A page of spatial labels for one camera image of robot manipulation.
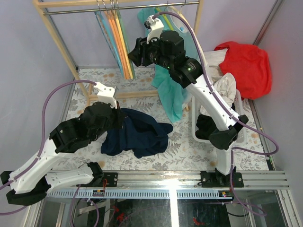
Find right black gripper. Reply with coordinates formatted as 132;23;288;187
127;33;172;70

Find navy blue t shirt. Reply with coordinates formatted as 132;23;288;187
100;108;173;158

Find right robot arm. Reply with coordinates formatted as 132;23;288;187
128;31;248;188

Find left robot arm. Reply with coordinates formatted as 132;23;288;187
0;102;125;206

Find orange hanger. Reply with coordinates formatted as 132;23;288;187
104;11;128;79

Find yellow green hanger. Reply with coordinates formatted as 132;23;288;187
155;7;174;31

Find teal t shirt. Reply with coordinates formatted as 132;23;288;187
137;8;192;123

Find blue hanger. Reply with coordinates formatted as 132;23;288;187
95;11;124;75

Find floral table mat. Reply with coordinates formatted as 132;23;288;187
55;68;268;171

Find white cloth pile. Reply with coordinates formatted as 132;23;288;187
204;48;236;107

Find black clothes in basket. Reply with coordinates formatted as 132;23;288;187
195;114;216;140

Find red cloth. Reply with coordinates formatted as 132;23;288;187
214;41;272;100

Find wooden clothes rack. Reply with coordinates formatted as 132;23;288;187
33;0;204;106

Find white laundry basket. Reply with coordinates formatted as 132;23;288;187
192;90;247;144

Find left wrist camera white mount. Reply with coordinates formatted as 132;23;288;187
93;82;117;109

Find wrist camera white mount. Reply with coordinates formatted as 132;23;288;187
144;15;164;44
93;82;117;109

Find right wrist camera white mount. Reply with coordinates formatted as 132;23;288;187
144;15;164;44

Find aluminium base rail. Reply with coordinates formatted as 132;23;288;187
47;171;290;199

